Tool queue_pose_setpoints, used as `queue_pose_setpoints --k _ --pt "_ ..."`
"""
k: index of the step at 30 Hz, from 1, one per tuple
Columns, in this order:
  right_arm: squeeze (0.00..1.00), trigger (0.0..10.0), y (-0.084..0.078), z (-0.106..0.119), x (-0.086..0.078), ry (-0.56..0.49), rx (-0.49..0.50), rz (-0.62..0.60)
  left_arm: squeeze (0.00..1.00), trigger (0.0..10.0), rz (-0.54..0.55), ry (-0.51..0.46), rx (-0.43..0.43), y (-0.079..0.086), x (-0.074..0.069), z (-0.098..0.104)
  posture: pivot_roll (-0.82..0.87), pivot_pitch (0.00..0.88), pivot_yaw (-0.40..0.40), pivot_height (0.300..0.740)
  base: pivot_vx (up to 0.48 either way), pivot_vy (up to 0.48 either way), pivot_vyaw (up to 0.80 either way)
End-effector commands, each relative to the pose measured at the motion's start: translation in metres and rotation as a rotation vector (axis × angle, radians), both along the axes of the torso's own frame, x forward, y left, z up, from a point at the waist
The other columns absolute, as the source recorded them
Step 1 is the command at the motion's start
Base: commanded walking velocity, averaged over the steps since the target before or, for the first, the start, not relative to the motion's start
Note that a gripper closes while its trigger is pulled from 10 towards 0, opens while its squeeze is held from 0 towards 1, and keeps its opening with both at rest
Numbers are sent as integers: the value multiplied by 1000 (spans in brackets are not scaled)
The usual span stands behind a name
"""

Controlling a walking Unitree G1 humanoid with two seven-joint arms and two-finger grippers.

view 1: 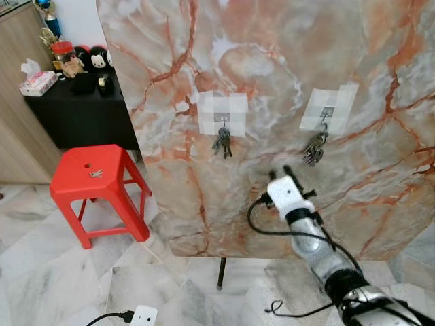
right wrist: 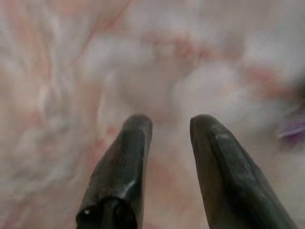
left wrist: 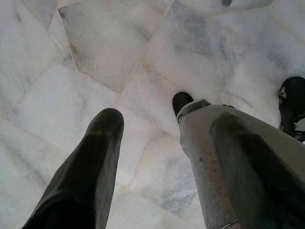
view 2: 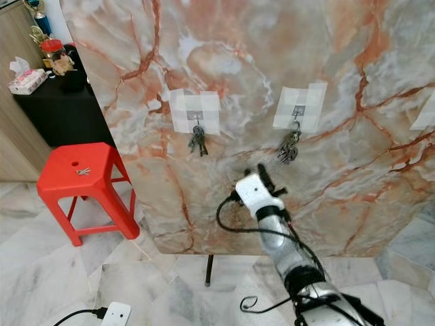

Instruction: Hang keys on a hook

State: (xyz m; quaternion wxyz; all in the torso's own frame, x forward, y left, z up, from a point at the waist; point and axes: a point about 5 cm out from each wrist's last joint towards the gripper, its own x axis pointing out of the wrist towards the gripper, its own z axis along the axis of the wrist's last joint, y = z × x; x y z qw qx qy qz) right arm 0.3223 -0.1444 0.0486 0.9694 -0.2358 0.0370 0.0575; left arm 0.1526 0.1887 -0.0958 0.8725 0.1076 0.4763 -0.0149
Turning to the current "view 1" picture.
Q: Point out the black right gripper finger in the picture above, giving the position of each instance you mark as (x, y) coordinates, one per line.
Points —
(293, 175)

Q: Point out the dark key bunch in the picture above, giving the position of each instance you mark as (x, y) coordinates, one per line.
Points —
(315, 148)

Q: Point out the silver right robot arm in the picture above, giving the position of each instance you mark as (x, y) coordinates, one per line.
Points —
(323, 255)

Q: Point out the grey hanging key bunch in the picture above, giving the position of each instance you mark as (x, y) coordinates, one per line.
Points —
(222, 142)

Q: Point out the marble pattern board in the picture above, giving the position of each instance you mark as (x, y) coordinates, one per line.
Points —
(285, 68)

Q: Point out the black board leg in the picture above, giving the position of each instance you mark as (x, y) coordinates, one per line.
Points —
(221, 273)

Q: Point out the black tape dispenser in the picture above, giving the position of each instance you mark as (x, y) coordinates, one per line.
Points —
(105, 83)

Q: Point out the red plastic stool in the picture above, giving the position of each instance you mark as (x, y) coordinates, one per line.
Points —
(78, 183)

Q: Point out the black low console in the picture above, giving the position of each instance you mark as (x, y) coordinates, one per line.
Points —
(81, 119)

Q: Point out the black mouse plush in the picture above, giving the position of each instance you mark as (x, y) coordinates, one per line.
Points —
(98, 60)

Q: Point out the black box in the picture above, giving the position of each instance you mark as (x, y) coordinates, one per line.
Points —
(83, 83)

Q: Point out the red-lidded snack jar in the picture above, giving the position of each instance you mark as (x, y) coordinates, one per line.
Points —
(64, 60)

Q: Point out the pink tissue box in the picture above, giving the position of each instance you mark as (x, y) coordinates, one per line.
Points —
(37, 83)

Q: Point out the light wooden cabinet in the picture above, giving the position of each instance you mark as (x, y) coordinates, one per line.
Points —
(20, 136)

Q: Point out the small gold trophy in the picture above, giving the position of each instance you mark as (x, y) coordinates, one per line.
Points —
(49, 37)

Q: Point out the blue gold trophy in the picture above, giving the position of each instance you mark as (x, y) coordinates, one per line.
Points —
(49, 17)

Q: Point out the taped metal wall hook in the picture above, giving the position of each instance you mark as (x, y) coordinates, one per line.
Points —
(223, 112)
(329, 109)

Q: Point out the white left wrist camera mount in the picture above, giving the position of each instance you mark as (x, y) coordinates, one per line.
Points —
(144, 317)

